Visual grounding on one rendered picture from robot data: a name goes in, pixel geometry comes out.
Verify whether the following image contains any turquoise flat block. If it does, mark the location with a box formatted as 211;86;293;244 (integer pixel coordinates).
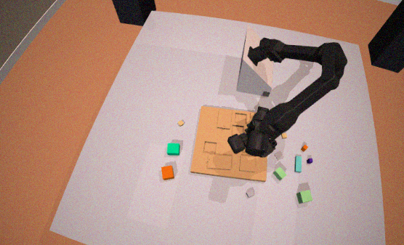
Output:
295;156;302;173

